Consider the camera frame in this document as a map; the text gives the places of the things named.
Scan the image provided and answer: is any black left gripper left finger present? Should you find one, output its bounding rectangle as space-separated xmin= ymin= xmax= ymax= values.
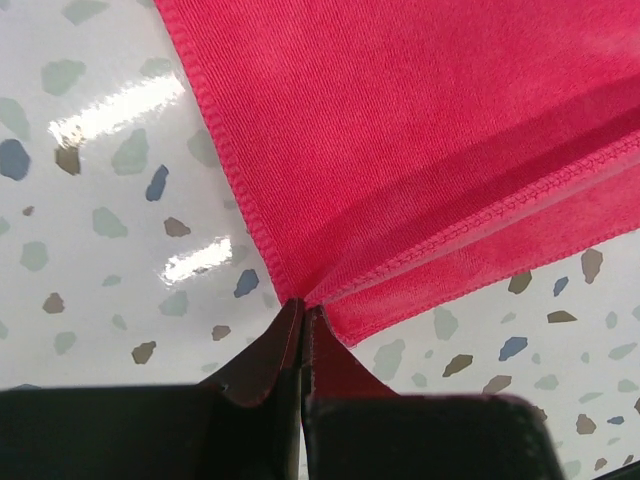
xmin=1 ymin=299 xmax=305 ymax=479

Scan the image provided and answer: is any pink microfibre towel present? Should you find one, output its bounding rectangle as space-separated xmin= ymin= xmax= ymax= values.
xmin=157 ymin=1 xmax=639 ymax=345

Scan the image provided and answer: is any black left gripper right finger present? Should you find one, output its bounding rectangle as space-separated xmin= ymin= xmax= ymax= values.
xmin=302 ymin=307 xmax=563 ymax=479

